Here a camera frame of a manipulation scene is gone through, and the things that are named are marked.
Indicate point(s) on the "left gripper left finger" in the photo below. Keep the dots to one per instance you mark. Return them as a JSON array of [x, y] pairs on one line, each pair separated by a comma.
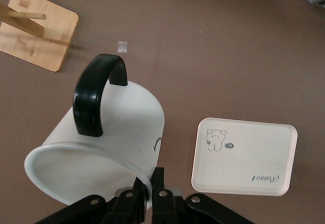
[[122, 208]]

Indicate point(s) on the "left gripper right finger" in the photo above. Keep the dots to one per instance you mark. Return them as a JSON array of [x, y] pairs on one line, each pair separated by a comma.
[[162, 203]]

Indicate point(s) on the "cream rabbit print tray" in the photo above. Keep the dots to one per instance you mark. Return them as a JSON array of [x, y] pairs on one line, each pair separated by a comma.
[[243, 158]]

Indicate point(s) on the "small clear tape piece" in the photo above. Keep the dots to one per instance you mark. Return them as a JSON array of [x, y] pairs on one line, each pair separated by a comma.
[[122, 47]]

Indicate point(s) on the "wooden mug stand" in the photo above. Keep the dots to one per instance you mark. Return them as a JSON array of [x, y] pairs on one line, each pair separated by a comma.
[[38, 41]]

